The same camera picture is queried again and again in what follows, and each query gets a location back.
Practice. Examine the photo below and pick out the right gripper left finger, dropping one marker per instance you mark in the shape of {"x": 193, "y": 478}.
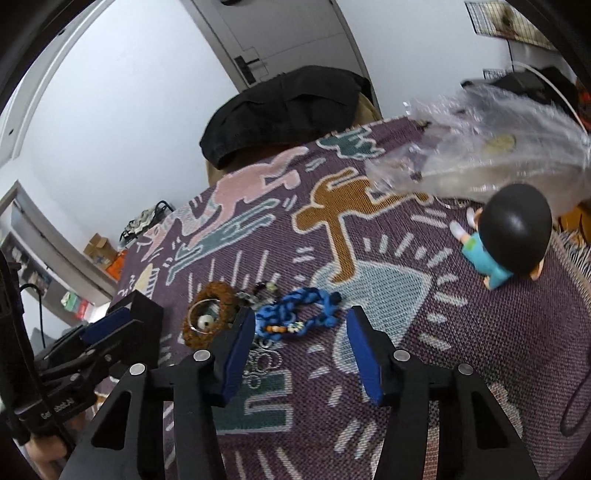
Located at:
{"x": 125, "y": 439}

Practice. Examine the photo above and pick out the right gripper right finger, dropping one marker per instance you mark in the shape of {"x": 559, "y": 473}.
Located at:
{"x": 476, "y": 439}

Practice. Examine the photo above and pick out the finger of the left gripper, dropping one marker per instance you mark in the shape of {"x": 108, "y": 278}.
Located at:
{"x": 128, "y": 334}

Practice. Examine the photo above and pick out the person's left hand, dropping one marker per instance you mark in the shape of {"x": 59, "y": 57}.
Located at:
{"x": 48, "y": 454}

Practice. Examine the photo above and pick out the orange paper bag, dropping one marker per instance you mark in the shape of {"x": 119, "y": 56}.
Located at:
{"x": 114, "y": 270}

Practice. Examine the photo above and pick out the cardboard box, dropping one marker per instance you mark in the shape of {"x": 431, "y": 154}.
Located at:
{"x": 100, "y": 251}

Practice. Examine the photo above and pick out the black shoe rack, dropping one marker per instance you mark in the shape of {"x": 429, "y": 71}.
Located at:
{"x": 143, "y": 222}

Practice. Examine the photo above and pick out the purple patterned woven blanket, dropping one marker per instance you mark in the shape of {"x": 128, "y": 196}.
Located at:
{"x": 312, "y": 219}

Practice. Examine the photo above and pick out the black-haired toy figurine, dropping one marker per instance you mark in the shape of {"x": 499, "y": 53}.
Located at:
{"x": 511, "y": 235}

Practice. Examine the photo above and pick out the black garment on chair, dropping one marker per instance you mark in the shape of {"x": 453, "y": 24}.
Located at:
{"x": 292, "y": 108}

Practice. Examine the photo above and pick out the clear plastic bag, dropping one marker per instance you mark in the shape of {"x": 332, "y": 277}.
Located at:
{"x": 482, "y": 139}

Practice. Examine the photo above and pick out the grey door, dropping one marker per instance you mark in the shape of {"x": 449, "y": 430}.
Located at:
{"x": 284, "y": 35}

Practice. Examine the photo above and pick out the black door handle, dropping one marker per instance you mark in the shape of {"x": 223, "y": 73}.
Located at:
{"x": 244, "y": 69}

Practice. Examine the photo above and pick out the black wire wall basket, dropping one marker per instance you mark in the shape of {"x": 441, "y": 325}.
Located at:
{"x": 524, "y": 42}

